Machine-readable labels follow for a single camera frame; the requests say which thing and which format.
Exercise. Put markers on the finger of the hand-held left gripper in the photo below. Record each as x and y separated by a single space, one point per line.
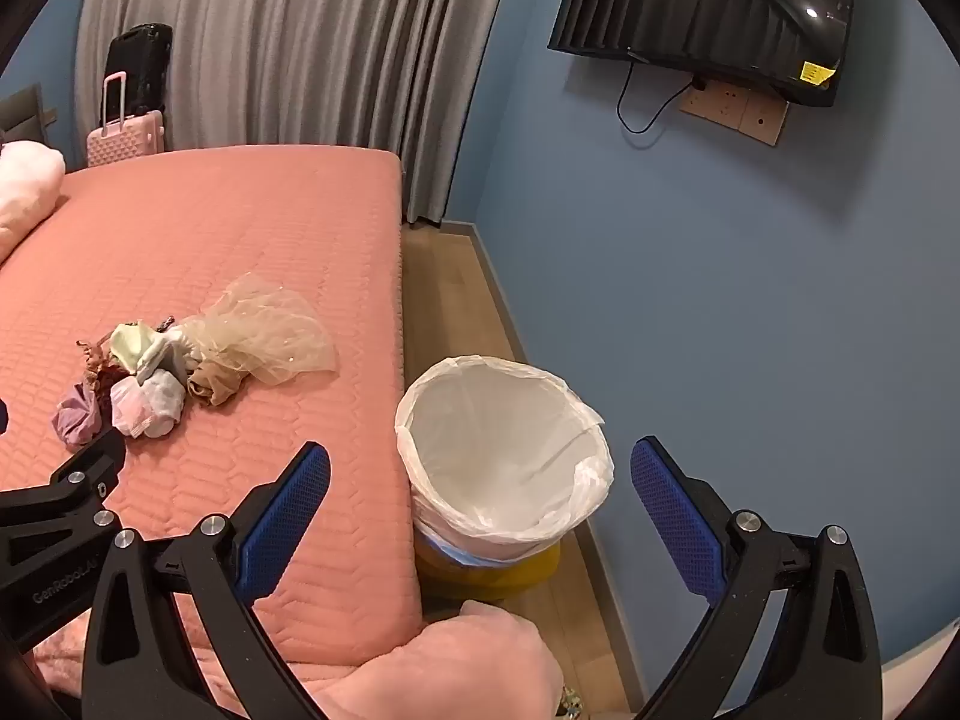
82 476

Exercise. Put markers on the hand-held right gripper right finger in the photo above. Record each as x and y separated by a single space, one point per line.
675 517

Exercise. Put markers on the colourful patterned item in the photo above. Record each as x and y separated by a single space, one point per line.
570 705

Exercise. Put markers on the grey pleated curtain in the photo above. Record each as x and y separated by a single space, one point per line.
300 52

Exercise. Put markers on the pink quilted bed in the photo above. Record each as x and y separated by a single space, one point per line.
225 240

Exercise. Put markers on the pink fluffy pillow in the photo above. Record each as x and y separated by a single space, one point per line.
26 187

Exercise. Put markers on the pink suitcase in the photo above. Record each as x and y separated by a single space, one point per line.
131 139

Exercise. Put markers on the yellow trash bin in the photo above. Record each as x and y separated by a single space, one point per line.
487 574

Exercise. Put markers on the greyish purple cloth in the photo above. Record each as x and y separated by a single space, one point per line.
75 416

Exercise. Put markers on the small dark brown scrap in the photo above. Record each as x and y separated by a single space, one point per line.
163 325

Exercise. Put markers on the tan brown cloth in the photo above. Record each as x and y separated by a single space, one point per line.
217 386

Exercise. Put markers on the dark grey headboard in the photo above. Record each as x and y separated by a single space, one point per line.
22 116

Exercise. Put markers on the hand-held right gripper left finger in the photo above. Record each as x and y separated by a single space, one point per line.
289 517

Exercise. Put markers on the pale pink cloth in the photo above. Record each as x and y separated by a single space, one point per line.
127 401

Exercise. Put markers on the reddish brown scrap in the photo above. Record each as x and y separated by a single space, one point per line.
97 371

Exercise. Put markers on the clear plastic wrapper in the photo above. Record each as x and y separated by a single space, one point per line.
277 337

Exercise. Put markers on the trash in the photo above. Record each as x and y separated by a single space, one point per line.
163 399

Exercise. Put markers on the black wall television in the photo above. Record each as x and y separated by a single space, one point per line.
712 0

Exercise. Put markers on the white-lined waste bin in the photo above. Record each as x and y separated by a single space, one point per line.
495 420

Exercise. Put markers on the pink fleece clothing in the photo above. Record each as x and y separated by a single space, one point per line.
487 660

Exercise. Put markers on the black suitcase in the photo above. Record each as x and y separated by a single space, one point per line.
142 67

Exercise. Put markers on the pale yellow paper scrap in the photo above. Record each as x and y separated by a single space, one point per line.
131 345

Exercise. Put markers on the white crumpled cloth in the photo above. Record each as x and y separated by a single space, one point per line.
165 351

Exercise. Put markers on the beige wall outlet panel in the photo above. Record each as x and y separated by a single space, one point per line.
739 109

